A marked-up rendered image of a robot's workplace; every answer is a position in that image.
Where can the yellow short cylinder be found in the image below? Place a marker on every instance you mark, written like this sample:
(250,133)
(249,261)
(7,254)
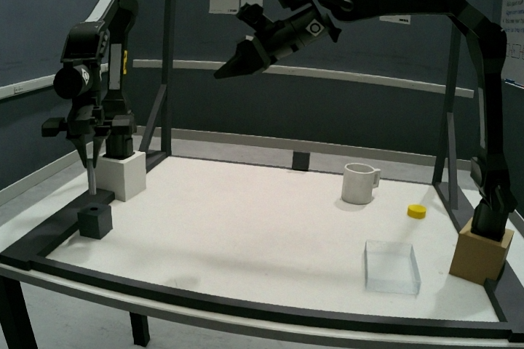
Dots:
(416,211)

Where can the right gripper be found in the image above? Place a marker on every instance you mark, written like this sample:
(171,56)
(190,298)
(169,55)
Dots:
(120,125)

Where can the grey cup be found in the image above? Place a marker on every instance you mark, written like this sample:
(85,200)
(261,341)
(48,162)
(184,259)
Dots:
(357,187)

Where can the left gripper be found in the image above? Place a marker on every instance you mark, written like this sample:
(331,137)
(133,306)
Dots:
(279,42)

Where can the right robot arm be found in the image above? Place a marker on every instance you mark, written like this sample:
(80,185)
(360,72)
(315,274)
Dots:
(76,77)

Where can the grey metal peg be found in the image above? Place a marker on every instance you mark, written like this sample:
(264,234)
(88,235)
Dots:
(91,177)

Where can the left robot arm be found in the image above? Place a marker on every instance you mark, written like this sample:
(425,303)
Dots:
(487,48)

